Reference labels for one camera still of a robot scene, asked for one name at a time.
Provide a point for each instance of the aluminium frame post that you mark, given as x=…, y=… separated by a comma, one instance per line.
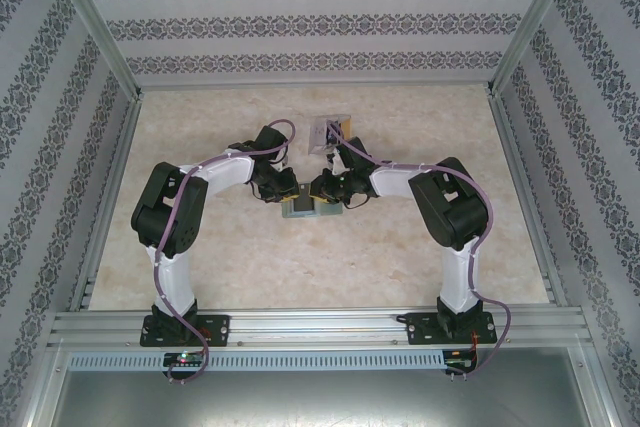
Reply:
x=97, y=22
x=532, y=22

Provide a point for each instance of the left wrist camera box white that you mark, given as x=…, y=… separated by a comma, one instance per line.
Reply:
x=282, y=164

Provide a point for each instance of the green card holder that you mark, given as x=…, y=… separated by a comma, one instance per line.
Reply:
x=290, y=212

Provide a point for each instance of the aluminium side rail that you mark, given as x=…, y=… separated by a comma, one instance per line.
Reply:
x=116, y=172
x=511, y=147

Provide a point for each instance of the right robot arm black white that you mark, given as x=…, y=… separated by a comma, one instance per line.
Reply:
x=450, y=207

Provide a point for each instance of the gold card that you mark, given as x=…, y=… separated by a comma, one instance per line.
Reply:
x=346, y=127

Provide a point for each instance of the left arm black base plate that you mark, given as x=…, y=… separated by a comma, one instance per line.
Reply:
x=215, y=329

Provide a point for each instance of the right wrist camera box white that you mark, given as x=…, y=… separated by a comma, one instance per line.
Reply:
x=336, y=162

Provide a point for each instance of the black card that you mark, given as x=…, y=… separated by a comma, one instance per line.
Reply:
x=329, y=138

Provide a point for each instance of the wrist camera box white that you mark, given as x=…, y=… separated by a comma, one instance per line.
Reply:
x=282, y=164
x=336, y=162

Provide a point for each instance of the aluminium mounting rail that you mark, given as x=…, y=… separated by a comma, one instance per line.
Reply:
x=320, y=327

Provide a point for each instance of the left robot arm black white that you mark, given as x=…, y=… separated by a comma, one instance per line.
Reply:
x=170, y=212

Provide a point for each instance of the grey metal sheet panel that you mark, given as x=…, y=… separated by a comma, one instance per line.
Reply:
x=320, y=397

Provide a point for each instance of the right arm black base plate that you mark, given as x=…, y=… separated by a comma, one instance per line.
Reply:
x=420, y=329

